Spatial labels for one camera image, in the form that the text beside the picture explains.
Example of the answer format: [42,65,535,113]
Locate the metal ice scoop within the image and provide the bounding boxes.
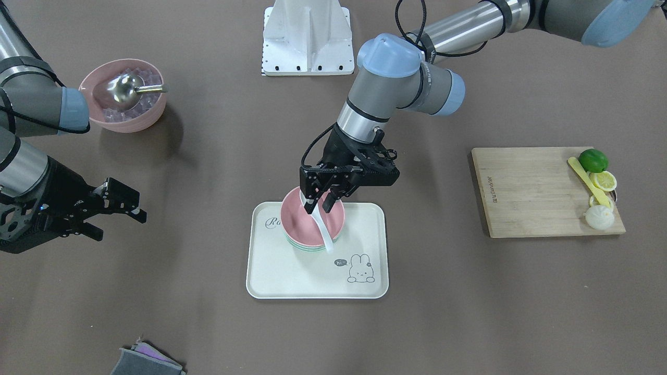
[93,73,168,111]

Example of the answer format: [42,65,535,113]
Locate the wooden cutting board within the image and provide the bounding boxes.
[472,146,626,238]

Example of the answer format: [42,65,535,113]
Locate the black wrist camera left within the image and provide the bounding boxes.
[351,128,400,186]

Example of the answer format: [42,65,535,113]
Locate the green lime toy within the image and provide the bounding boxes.
[578,148,609,173]

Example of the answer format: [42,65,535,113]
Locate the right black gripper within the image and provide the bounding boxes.
[39,159,147,242]

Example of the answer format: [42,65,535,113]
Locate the white ceramic spoon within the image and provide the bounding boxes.
[297,188,334,254]

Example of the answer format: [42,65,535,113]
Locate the grey purple folded cloth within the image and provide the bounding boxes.
[110,340,186,374]

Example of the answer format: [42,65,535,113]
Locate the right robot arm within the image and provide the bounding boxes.
[1,4,147,254]

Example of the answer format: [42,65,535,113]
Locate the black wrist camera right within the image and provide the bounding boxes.
[1,192,52,254]

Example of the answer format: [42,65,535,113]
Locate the mint green bowl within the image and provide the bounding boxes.
[286,236,329,253]

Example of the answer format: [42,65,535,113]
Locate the pink bowl with ice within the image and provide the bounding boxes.
[79,58,167,133]

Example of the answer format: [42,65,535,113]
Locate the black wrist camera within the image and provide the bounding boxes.
[1,192,52,254]
[351,128,400,186]

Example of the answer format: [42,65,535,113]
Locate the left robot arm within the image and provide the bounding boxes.
[300,1,656,214]

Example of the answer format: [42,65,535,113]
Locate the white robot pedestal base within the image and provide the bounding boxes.
[262,1,355,76]

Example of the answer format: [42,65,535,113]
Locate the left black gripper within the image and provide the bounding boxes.
[299,124,376,215]

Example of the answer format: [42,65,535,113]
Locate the cream rabbit tray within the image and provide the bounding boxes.
[246,202,390,299]

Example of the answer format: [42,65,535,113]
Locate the black camera cable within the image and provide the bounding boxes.
[301,0,488,167]

